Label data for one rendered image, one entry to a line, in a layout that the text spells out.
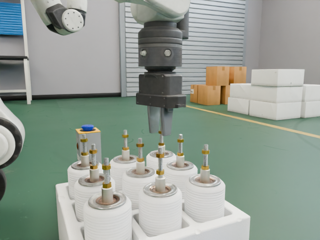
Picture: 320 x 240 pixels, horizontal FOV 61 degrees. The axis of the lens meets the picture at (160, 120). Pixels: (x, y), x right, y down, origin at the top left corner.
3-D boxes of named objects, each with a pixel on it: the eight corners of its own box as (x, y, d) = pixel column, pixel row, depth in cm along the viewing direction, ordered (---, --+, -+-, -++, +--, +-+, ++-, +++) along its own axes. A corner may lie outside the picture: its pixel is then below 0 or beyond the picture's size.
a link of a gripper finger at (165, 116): (159, 136, 55) (159, 105, 54) (170, 134, 58) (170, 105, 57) (165, 137, 54) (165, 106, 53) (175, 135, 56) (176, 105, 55)
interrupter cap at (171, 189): (181, 197, 57) (181, 194, 57) (145, 200, 55) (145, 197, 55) (173, 183, 64) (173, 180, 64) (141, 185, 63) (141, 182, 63)
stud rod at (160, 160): (161, 179, 60) (161, 146, 59) (163, 181, 59) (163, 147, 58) (157, 180, 60) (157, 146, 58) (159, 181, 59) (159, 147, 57)
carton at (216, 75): (228, 85, 433) (229, 66, 428) (216, 85, 424) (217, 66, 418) (217, 85, 460) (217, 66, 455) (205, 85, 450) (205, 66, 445)
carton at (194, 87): (204, 101, 489) (205, 84, 483) (212, 102, 467) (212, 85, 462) (189, 101, 477) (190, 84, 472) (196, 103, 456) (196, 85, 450)
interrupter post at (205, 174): (209, 184, 63) (209, 171, 63) (199, 183, 64) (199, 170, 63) (210, 180, 66) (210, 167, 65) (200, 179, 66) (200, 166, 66)
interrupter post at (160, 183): (166, 193, 59) (166, 178, 58) (155, 194, 58) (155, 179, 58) (164, 188, 61) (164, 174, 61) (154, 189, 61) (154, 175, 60)
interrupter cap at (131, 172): (130, 167, 75) (130, 165, 75) (157, 169, 73) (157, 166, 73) (121, 177, 67) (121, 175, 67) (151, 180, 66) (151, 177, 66)
